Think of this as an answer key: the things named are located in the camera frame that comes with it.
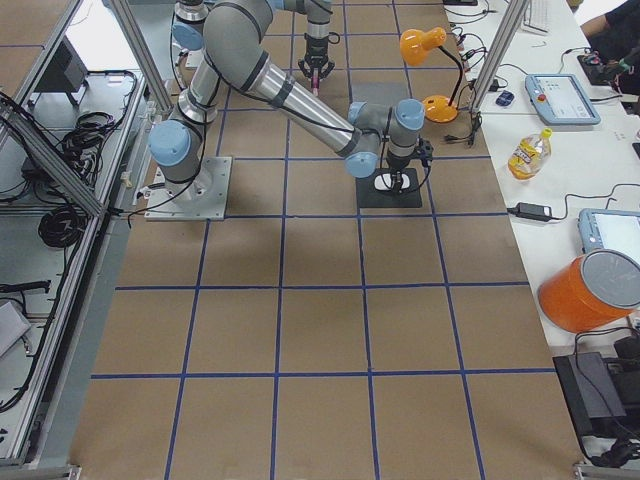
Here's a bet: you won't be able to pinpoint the left teach pendant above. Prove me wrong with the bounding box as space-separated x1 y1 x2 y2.
524 74 601 126

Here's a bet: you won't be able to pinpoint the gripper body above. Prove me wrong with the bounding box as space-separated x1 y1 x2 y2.
302 34 330 70
387 152 412 180

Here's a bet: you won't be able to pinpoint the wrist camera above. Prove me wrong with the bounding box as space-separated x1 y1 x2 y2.
416 138 434 168

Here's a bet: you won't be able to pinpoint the orange desk lamp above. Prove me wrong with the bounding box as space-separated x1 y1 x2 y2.
399 27 464 124

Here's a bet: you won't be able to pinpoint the black flat box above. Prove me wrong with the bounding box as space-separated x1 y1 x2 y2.
553 352 626 438

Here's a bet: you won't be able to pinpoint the black mousepad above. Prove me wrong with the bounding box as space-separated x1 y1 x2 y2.
356 168 423 209

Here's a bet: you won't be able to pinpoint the white keyboard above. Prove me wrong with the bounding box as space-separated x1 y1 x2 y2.
521 0 550 35

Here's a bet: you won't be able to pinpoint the orange cylindrical container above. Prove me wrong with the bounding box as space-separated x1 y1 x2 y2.
538 249 639 333

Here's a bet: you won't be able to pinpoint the coiled black cables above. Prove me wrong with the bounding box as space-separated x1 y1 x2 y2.
38 202 84 250

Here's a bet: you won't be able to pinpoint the teach pendant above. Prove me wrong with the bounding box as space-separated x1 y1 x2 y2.
524 74 601 126
578 209 640 261

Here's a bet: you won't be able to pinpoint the aluminium frame post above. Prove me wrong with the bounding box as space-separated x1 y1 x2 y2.
469 0 527 115

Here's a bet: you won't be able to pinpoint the right teach pendant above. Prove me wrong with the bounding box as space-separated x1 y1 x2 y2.
578 209 640 261

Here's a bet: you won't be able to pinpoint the grey closed laptop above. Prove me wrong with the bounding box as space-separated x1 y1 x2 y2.
352 82 411 106

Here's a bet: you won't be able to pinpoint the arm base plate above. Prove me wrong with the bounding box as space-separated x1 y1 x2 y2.
143 156 233 221

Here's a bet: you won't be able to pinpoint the white computer mouse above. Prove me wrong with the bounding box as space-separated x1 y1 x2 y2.
374 172 411 192

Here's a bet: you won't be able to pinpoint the yellow drink bottle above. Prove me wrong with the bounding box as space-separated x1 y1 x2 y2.
507 127 553 180

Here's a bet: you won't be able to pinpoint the black power adapter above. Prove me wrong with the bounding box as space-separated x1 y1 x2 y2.
515 202 553 222

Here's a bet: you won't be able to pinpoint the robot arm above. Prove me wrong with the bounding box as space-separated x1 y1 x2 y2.
149 1 432 199
172 1 334 90

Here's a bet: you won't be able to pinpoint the small blue device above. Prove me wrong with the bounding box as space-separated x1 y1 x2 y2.
495 90 515 107

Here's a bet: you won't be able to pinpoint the pink marker pen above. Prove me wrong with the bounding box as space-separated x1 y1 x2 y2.
311 69 320 96

